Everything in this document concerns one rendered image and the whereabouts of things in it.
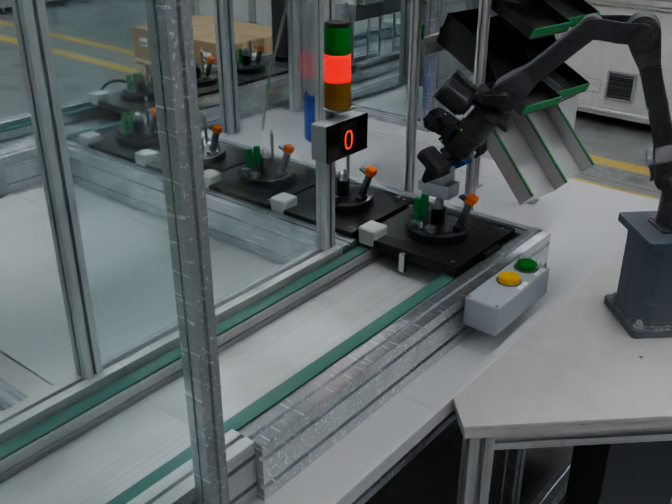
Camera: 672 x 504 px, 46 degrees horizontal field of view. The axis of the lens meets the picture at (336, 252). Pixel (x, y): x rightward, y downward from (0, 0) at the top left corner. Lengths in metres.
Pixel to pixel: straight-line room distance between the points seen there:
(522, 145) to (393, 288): 0.53
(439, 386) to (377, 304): 0.22
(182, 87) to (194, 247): 0.17
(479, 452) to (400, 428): 0.17
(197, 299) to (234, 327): 0.54
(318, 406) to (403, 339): 0.22
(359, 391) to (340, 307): 0.28
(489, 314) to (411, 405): 0.23
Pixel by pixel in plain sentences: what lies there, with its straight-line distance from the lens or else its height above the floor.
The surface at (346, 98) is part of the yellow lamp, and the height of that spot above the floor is 1.28.
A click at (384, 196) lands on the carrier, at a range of 1.86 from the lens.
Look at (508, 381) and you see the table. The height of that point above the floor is 0.86.
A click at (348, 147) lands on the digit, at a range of 1.51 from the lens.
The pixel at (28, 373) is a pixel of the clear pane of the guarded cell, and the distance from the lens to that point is 0.78.
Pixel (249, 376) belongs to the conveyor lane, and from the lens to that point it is 1.32.
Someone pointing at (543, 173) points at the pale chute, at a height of 1.02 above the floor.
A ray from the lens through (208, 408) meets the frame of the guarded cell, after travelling 0.94.
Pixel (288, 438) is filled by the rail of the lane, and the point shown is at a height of 0.93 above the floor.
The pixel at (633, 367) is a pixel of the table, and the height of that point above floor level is 0.86.
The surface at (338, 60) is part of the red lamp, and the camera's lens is 1.46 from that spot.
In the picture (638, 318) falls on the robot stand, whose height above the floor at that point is 0.89.
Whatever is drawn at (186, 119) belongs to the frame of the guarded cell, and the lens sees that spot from 0.79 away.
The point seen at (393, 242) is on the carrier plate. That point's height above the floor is 0.97.
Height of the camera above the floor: 1.67
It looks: 26 degrees down
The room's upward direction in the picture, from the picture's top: straight up
